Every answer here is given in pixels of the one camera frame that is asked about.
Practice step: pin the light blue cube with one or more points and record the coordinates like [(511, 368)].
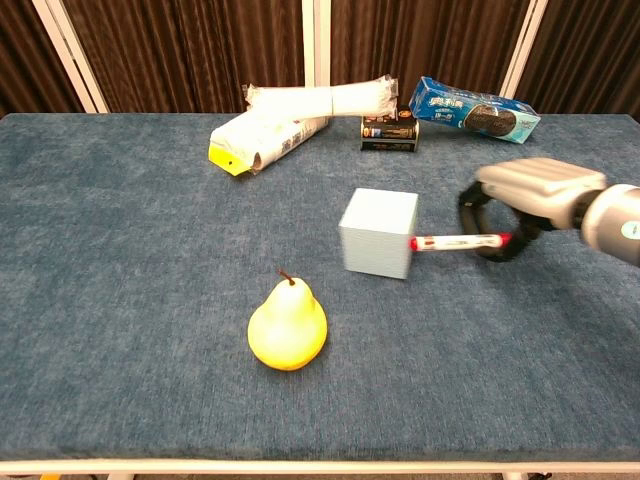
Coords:
[(380, 235)]

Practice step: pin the yellow pear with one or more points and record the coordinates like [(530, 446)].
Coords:
[(287, 330)]

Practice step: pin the white plastic cup sleeve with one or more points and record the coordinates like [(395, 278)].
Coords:
[(320, 100)]

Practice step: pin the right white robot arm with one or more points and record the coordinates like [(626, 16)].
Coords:
[(615, 220)]

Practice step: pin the blue Oreo cookie box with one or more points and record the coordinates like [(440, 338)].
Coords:
[(470, 112)]

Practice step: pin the blue felt table mat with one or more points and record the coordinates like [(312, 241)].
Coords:
[(150, 300)]

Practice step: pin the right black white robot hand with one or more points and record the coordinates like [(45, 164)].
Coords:
[(540, 190)]

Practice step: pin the black battery pack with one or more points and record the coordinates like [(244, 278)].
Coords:
[(390, 135)]

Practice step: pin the white package with yellow end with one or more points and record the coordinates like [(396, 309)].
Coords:
[(265, 142)]

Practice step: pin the red marker pen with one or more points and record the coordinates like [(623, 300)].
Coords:
[(450, 242)]

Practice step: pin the brown pleated partition screen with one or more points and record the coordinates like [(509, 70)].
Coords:
[(590, 50), (25, 55), (200, 50), (425, 40)]

